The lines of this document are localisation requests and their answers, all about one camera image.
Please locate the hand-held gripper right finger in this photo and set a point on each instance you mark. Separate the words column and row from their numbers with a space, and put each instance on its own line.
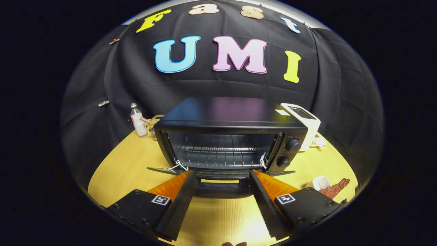
column 264, row 205

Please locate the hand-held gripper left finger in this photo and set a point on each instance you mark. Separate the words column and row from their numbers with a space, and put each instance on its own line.
column 181, row 208

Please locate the brown grilled meat piece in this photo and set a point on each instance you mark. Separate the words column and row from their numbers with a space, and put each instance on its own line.
column 336, row 188

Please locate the black toaster oven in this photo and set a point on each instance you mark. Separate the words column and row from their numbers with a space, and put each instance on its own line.
column 222, row 112

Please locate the white bread toaster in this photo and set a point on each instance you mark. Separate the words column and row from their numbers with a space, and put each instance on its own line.
column 312, row 126

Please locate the small white plate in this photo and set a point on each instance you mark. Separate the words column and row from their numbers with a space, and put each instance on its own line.
column 319, row 182

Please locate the small white dish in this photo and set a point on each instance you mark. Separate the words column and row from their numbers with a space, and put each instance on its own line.
column 318, row 143

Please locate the clear plastic bottle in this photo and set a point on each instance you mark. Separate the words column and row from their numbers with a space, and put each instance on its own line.
column 139, row 124

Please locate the pink striped straw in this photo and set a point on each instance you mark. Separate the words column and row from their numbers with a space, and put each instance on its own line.
column 146, row 120

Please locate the black backdrop cloth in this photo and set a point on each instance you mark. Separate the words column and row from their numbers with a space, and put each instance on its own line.
column 205, row 85

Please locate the silver metal clip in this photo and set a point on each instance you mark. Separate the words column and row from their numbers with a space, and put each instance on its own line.
column 103, row 103

